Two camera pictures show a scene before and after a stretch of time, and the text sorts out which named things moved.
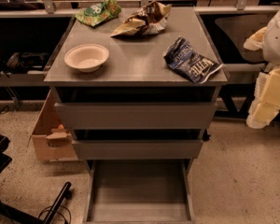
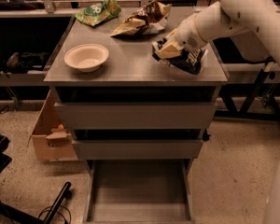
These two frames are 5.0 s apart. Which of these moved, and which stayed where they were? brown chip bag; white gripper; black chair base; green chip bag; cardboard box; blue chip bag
Moved: blue chip bag; white gripper
Stayed: cardboard box; brown chip bag; green chip bag; black chair base
